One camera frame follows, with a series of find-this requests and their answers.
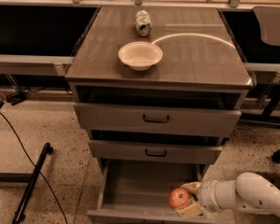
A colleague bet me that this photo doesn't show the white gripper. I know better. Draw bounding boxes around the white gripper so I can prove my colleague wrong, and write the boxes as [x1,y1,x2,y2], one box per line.
[175,180,221,217]

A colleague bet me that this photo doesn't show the red apple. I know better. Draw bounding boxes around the red apple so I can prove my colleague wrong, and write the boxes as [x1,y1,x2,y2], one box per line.
[168,188,190,209]

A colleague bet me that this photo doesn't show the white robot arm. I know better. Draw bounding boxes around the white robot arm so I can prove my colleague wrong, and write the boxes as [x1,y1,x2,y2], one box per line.
[171,173,280,218]

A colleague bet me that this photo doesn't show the open bottom drawer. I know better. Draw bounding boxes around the open bottom drawer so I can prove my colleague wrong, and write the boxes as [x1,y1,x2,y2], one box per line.
[88,160,216,224]

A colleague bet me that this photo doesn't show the middle drawer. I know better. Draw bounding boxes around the middle drawer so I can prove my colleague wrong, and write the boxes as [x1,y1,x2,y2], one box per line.
[89,140,222,164]

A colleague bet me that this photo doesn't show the grey drawer cabinet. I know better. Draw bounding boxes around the grey drawer cabinet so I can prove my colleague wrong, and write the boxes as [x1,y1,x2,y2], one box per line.
[64,5,254,224]

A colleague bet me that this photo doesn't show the top drawer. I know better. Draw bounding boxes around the top drawer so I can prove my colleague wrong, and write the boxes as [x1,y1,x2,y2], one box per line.
[74,103,241,137]

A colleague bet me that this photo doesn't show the white bowl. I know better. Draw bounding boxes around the white bowl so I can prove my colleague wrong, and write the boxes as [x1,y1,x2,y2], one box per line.
[119,41,163,71]

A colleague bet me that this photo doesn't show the black floor stand leg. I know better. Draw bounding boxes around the black floor stand leg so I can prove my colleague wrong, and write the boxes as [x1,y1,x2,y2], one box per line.
[12,143,53,224]

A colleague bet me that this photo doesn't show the crushed soda can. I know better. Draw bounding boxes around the crushed soda can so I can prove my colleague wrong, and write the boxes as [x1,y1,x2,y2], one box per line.
[135,10,152,36]

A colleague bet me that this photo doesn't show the grey chair back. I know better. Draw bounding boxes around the grey chair back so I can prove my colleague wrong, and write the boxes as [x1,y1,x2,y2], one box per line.
[252,7,280,46]

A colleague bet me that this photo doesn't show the black cable on floor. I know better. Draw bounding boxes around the black cable on floor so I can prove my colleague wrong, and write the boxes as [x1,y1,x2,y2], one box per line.
[0,77,69,224]

